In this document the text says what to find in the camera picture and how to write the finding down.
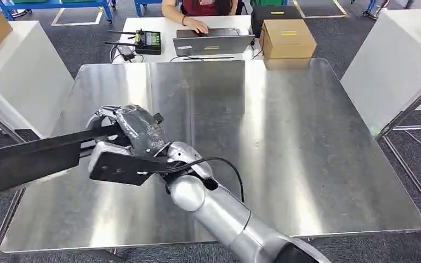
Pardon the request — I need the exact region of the person's hand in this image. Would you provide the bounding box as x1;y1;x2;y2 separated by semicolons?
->
183;16;210;35

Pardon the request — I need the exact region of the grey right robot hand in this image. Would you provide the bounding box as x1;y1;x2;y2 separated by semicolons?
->
85;104;169;157

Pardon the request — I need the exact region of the black plastic plate with cutouts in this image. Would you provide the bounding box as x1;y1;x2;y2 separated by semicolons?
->
0;124;125;193

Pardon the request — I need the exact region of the person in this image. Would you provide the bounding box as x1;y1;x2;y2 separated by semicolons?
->
161;0;240;35

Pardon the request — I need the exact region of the grey laptop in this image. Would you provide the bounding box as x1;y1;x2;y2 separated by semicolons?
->
172;27;256;57

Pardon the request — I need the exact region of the white desk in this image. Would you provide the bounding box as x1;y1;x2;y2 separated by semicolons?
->
111;15;266;65

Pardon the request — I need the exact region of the black remote controller with screen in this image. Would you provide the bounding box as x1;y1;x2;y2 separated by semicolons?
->
105;28;163;56

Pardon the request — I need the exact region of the black case with yellow label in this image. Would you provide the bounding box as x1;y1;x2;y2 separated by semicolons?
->
250;5;304;39

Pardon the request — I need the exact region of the cardboard box with yellow label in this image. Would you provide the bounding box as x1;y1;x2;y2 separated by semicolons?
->
259;19;318;61

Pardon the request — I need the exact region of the white panel board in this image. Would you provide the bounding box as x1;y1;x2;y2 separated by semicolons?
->
0;20;76;140
340;8;421;137

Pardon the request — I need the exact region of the stainless steel table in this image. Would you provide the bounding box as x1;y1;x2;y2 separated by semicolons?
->
0;58;421;263

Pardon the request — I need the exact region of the black desk cable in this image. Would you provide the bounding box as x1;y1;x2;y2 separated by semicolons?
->
169;55;236;62

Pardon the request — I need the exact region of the black power adapter with cable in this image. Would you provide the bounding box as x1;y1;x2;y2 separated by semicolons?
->
109;43;145;64

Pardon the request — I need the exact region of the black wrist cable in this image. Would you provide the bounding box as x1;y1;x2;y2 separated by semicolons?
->
149;157;246;204

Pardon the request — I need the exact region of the blue metal frame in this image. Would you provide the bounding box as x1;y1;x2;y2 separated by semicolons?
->
0;0;117;23

